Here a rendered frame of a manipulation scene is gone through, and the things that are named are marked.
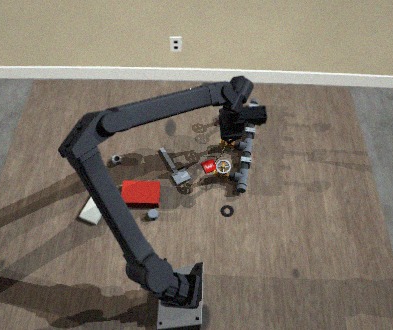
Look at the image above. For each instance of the red flat block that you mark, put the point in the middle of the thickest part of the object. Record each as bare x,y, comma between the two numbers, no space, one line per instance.
141,193

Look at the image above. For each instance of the red square tag with gold chain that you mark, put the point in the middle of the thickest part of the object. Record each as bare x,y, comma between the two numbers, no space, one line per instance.
210,165

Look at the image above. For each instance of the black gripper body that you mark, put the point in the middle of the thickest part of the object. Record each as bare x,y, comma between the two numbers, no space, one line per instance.
226,128

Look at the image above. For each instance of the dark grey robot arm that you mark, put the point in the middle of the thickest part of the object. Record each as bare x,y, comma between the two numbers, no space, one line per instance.
143,265

